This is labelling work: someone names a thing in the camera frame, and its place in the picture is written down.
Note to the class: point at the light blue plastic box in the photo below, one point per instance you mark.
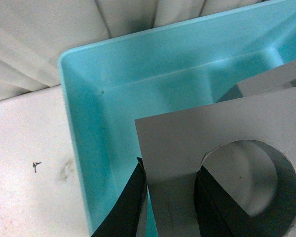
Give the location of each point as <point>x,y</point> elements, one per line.
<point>109,84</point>

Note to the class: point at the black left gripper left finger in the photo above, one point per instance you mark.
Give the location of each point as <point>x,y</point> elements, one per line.
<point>128,217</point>

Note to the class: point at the gray block with square recess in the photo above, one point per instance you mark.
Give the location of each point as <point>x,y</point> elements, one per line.
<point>279,78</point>

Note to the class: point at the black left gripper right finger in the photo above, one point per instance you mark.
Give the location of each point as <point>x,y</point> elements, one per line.
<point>218,214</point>

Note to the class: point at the white pleated curtain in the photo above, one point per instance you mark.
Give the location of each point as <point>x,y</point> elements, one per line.
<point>33,33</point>

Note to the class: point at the gray block with round hole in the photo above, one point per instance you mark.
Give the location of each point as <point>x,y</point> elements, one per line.
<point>248,145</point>

